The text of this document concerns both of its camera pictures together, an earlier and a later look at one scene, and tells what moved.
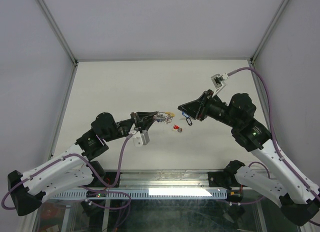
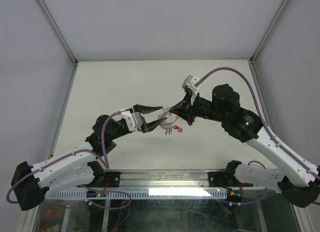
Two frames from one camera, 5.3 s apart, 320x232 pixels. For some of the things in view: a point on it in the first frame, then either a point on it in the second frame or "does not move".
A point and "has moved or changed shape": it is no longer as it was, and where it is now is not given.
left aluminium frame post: x=56 y=27 does not move
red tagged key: x=176 y=127 does not move
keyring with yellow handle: x=165 y=117 has moved or changed shape
